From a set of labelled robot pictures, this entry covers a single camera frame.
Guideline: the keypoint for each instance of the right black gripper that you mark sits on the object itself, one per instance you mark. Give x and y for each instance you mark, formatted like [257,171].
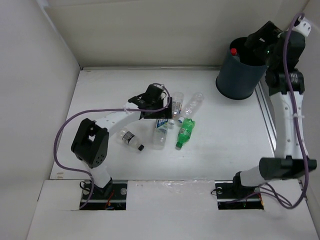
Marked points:
[270,32]

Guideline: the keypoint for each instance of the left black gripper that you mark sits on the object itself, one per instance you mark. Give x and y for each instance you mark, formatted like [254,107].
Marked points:
[165,114]

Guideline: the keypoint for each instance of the clear bottle white blue label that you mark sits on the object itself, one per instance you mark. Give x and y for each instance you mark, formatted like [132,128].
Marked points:
[177,102]

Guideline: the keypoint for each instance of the blue green label water bottle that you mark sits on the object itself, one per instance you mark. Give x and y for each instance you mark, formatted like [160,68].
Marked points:
[160,133]

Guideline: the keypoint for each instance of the green plastic bottle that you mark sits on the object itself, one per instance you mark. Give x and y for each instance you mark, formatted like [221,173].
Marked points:
[185,133]

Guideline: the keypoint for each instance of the red cap labelled bottle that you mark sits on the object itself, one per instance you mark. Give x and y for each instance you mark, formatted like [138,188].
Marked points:
[235,54]

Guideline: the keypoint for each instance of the clear unlabelled plastic bottle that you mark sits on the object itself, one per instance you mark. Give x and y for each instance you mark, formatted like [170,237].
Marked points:
[191,107]

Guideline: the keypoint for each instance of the small black cap bottle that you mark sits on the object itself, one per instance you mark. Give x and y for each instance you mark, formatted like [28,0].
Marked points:
[129,139]

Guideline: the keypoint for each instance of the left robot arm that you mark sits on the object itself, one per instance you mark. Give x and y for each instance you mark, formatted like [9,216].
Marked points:
[90,144]

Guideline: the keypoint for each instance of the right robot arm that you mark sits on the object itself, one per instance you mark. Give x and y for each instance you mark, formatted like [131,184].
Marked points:
[291,160]

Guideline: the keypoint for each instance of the dark blue round bin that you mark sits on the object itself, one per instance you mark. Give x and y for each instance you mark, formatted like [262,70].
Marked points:
[238,80]

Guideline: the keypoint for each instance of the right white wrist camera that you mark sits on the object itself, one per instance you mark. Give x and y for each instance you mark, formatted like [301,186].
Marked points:
[302,26]

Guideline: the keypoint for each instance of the aluminium rail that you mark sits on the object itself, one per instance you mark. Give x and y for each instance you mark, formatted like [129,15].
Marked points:
[267,116]

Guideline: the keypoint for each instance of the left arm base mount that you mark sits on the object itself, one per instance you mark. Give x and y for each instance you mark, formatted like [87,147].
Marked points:
[115,200]

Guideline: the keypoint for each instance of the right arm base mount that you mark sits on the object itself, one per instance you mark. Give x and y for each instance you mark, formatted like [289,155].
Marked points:
[231,195]

